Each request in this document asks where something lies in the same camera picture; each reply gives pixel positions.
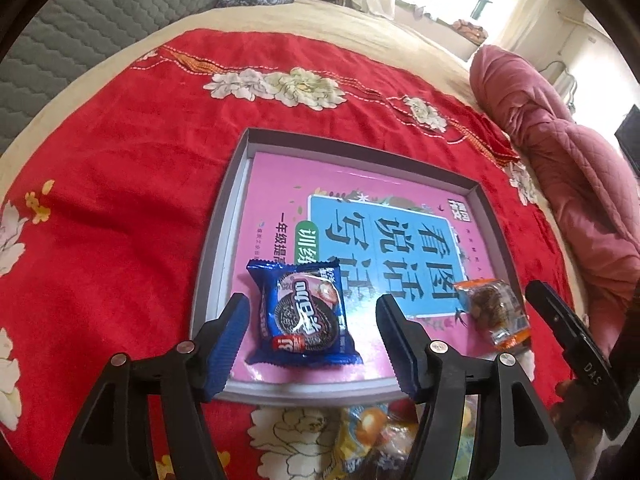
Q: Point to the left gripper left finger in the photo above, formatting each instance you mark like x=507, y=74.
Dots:
x=111, y=435

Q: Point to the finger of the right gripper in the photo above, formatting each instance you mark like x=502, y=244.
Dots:
x=606, y=401

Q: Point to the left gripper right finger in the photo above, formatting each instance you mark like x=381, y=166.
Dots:
x=514, y=436

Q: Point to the orange-edged brown snack pack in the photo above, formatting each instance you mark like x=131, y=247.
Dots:
x=496, y=312

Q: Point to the yellow wafer bar pack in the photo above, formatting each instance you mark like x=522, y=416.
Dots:
x=356, y=454

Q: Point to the blue oreo cookie pack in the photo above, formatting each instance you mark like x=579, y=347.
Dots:
x=302, y=316

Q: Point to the pink quilted comforter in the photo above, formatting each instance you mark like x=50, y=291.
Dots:
x=592, y=192

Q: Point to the grey shallow box tray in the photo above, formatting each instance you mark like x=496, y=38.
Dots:
x=214, y=282

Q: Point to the pink blue workbook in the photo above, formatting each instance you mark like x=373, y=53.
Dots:
x=390, y=236

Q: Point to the red floral blanket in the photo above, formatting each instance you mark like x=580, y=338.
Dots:
x=106, y=220

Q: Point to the black television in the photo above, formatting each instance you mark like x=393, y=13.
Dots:
x=628, y=136

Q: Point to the grey quilted headboard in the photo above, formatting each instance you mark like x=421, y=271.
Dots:
x=65, y=39

